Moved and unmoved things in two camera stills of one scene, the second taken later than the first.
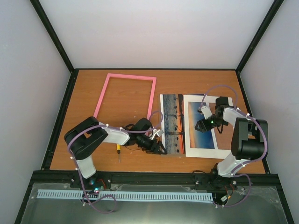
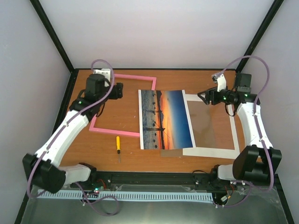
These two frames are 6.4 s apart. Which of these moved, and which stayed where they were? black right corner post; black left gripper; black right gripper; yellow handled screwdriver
Moved: black right gripper; black left gripper
Stayed: yellow handled screwdriver; black right corner post
